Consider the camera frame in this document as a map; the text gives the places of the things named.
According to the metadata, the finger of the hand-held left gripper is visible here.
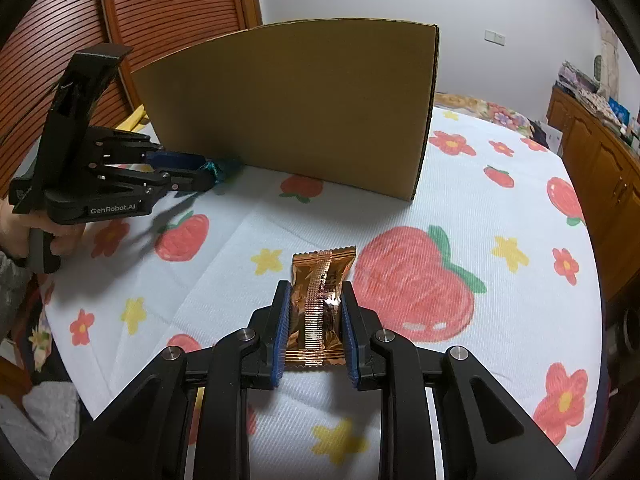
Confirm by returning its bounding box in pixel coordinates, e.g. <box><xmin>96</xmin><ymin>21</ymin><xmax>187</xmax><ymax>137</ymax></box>
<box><xmin>92</xmin><ymin>129</ymin><xmax>206</xmax><ymax>172</ymax></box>
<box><xmin>100</xmin><ymin>166</ymin><xmax>217</xmax><ymax>197</ymax></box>

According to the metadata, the brown cardboard box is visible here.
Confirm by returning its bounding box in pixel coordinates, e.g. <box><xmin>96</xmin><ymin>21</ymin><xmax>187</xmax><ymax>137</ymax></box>
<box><xmin>130</xmin><ymin>20</ymin><xmax>441</xmax><ymax>203</ymax></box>

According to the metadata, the dark blue cloth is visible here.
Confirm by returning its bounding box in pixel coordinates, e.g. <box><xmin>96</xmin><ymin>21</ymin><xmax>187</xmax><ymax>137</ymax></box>
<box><xmin>527</xmin><ymin>120</ymin><xmax>551</xmax><ymax>151</ymax></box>

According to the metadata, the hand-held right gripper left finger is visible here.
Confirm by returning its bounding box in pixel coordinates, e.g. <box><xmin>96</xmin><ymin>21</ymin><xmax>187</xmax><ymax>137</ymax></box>
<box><xmin>50</xmin><ymin>280</ymin><xmax>293</xmax><ymax>480</ymax></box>

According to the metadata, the grey cloth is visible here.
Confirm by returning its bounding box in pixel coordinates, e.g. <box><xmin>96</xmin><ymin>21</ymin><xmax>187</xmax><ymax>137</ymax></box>
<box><xmin>0</xmin><ymin>380</ymin><xmax>96</xmax><ymax>480</ymax></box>

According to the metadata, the floral blanket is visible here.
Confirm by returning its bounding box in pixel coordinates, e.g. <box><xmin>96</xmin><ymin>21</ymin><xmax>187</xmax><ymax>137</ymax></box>
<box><xmin>435</xmin><ymin>92</ymin><xmax>548</xmax><ymax>138</ymax></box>

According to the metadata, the teal snack packet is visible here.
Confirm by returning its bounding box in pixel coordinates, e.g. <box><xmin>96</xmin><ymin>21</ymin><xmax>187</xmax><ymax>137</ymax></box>
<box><xmin>200</xmin><ymin>157</ymin><xmax>243</xmax><ymax>186</ymax></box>

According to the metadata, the copper foil snack packet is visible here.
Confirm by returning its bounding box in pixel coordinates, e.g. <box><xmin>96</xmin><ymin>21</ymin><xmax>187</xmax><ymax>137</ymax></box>
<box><xmin>282</xmin><ymin>246</ymin><xmax>358</xmax><ymax>371</ymax></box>

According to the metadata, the wooden slatted wardrobe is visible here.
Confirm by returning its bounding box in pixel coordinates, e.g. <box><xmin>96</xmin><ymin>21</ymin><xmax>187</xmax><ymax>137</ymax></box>
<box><xmin>0</xmin><ymin>0</ymin><xmax>263</xmax><ymax>201</ymax></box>

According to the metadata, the pale curtain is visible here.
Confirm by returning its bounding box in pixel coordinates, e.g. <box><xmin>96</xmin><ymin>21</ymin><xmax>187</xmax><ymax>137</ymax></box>
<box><xmin>597</xmin><ymin>10</ymin><xmax>621</xmax><ymax>101</ymax></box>

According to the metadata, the wooden cabinet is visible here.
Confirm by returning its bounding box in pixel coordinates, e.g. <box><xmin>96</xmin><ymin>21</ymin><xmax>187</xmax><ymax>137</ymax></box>
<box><xmin>545</xmin><ymin>85</ymin><xmax>640</xmax><ymax>301</ymax></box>

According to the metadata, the floral cloth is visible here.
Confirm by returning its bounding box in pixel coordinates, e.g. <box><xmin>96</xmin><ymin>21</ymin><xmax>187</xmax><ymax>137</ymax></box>
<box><xmin>25</xmin><ymin>280</ymin><xmax>56</xmax><ymax>373</ymax></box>

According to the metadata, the person's left hand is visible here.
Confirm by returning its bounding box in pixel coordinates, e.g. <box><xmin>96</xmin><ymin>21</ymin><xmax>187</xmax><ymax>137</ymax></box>
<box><xmin>0</xmin><ymin>197</ymin><xmax>87</xmax><ymax>262</ymax></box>

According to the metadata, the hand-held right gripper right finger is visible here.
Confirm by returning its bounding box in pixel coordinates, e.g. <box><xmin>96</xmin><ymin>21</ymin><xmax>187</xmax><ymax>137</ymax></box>
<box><xmin>340</xmin><ymin>282</ymin><xmax>576</xmax><ymax>480</ymax></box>

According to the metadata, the floral tablecloth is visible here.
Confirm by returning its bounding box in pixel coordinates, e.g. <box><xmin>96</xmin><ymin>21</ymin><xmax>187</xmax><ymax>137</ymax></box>
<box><xmin>37</xmin><ymin>105</ymin><xmax>603</xmax><ymax>480</ymax></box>

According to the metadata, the clutter of small boxes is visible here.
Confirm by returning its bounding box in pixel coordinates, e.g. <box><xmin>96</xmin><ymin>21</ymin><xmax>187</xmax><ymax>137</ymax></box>
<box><xmin>557</xmin><ymin>60</ymin><xmax>640</xmax><ymax>151</ymax></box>

